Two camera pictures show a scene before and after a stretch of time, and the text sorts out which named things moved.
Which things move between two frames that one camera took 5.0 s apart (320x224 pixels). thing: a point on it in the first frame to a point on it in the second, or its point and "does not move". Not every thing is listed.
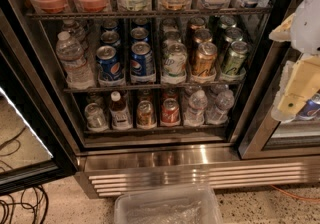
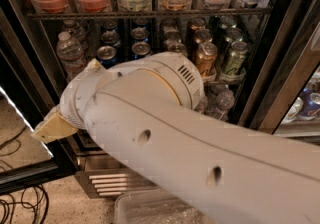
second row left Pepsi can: [110, 37] does not move
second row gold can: [202, 35] does not move
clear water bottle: [75, 66] does not move
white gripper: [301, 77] to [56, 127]
